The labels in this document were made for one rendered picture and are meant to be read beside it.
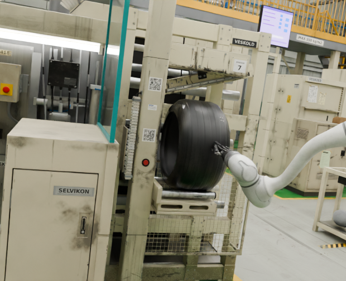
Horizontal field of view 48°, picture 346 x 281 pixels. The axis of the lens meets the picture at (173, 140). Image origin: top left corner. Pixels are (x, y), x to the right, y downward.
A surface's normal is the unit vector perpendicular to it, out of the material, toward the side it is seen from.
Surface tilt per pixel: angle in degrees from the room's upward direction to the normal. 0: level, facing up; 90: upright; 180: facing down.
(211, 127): 60
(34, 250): 90
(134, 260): 90
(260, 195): 111
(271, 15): 90
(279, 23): 90
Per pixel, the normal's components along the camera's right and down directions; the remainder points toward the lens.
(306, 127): -0.90, -0.06
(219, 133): 0.29, -0.25
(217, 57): 0.27, 0.17
